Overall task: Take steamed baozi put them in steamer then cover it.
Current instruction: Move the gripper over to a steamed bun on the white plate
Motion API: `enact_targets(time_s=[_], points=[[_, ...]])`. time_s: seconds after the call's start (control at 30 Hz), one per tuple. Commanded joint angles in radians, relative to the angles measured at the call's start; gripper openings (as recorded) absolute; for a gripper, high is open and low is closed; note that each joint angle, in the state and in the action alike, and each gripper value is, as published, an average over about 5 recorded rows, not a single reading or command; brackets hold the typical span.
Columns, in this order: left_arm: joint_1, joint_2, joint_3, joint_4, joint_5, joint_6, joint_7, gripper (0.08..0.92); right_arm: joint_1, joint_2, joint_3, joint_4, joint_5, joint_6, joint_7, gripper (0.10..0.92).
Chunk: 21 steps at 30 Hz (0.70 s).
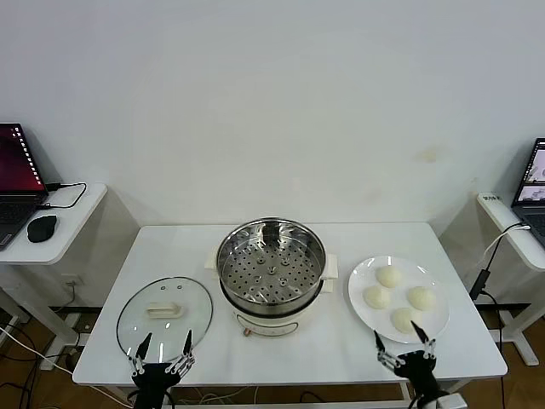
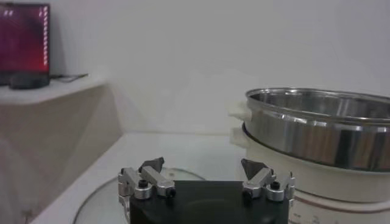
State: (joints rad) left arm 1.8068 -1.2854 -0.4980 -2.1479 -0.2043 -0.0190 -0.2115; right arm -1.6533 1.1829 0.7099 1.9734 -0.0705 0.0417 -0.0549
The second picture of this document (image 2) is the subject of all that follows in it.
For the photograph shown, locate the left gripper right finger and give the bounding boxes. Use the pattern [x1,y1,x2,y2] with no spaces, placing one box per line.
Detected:
[240,158,296,203]

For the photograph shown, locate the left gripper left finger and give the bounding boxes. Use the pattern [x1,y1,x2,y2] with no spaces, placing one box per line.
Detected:
[117,156,177,201]

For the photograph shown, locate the round glass pot lid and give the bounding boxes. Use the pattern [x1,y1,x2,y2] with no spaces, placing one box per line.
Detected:
[72,167,207,224]

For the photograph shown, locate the stainless steel steamer basket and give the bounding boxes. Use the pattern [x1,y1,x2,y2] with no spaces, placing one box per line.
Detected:
[227,87,390,172]

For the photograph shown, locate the cream electric cooker pot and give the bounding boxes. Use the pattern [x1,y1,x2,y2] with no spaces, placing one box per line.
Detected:
[230,127,390,224]

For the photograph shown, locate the white side table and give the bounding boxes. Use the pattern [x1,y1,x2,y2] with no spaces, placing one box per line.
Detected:
[0,74,124,224]

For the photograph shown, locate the black computer mouse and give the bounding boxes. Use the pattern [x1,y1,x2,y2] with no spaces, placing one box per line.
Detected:
[8,72,51,90]

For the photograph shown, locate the black laptop red screen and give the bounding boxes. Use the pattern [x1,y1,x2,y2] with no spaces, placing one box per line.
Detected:
[0,2,51,86]

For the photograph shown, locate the black laptop cable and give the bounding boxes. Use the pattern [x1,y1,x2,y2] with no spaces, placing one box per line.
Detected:
[49,72,89,83]

